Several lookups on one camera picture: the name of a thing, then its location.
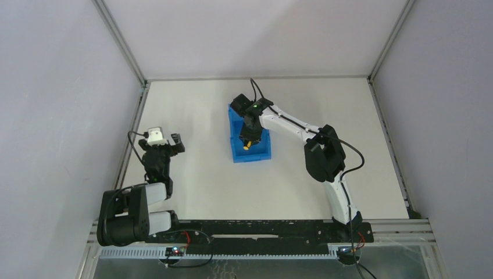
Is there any black yellow screwdriver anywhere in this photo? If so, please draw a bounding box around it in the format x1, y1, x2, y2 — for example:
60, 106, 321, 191
243, 141, 252, 151

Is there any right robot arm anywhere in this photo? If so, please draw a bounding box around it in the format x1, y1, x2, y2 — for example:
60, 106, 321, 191
228, 94, 362, 230

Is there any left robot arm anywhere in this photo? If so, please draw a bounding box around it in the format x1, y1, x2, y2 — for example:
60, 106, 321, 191
97, 128, 185, 246

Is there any blue plastic bin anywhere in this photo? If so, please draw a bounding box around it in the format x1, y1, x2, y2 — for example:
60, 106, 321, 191
228, 107, 271, 163

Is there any left circuit board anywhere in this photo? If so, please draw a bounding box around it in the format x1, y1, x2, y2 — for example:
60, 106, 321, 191
165, 246, 186, 258

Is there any circuit board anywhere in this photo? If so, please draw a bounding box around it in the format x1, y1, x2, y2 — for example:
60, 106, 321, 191
165, 246, 186, 258
337, 248, 360, 266

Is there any right circuit board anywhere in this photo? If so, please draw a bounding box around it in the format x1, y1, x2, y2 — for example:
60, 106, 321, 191
337, 248, 360, 266

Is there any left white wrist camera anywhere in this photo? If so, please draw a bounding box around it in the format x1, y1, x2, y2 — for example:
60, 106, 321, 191
147, 127, 169, 146

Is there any left black camera cable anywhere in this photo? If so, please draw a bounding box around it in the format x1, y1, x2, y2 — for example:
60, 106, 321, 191
127, 131, 150, 182

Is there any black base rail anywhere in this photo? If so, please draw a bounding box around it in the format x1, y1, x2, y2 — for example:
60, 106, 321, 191
146, 220, 374, 255

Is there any white cable duct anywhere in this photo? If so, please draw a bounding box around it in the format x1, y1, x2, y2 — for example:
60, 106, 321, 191
99, 246, 339, 260

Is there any aluminium frame profile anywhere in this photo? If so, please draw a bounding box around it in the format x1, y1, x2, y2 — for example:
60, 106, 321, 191
92, 0, 149, 189

